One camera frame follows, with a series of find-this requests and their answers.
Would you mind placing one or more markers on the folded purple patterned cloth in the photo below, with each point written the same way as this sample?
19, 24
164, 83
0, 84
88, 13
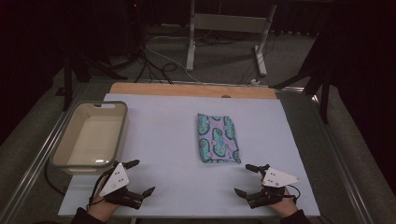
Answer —
218, 138

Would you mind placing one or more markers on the wooden board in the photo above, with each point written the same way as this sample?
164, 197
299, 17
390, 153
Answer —
186, 90

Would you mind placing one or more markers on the metal table rail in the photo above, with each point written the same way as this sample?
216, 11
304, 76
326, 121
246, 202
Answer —
342, 174
34, 168

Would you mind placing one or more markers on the white plug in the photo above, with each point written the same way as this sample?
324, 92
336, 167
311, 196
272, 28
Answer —
254, 82

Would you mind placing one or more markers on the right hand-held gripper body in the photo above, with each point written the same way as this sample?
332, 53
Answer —
277, 179

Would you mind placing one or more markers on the beige plastic bin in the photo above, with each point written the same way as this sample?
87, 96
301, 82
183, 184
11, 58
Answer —
90, 137

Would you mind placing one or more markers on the black tripod stand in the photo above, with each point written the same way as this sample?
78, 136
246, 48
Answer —
67, 81

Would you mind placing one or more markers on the person's right hand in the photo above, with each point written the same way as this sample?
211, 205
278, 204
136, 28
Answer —
285, 205

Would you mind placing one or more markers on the person's left hand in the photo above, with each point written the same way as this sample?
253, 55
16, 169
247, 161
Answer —
101, 208

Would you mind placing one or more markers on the black stand with angled legs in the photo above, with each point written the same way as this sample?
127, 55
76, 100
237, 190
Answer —
323, 93

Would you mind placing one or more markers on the white metal stand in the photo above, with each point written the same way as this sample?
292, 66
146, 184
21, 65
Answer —
230, 23

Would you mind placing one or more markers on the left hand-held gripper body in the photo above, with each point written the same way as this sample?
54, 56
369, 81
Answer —
118, 179

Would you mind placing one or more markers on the pale blue table mat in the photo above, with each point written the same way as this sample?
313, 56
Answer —
168, 149

